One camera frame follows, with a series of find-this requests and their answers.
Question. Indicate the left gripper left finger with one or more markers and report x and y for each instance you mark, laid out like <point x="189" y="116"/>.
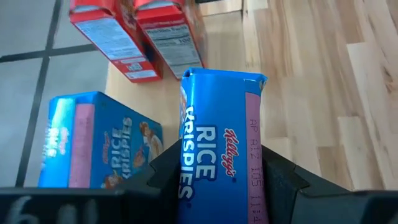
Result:
<point x="161" y="199"/>

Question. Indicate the red cereal box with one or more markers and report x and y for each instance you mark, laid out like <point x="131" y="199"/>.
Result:
<point x="174" y="40"/>
<point x="115" y="37"/>

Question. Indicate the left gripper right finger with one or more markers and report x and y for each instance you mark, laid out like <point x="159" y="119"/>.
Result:
<point x="295" y="202"/>

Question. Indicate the blue Rice Krispies cereal box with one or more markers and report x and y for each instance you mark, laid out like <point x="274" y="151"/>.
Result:
<point x="102" y="140"/>
<point x="217" y="140"/>

